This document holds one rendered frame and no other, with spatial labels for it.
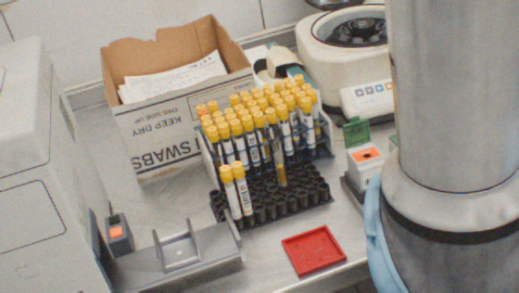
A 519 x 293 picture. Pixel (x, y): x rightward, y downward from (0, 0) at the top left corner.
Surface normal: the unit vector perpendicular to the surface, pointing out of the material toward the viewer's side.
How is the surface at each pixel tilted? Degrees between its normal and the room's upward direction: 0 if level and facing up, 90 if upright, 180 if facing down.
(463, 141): 92
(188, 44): 88
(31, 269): 90
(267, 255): 0
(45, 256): 90
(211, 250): 0
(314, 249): 0
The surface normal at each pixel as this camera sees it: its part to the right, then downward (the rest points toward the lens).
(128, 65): 0.33, 0.47
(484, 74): 0.11, 0.57
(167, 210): -0.16, -0.81
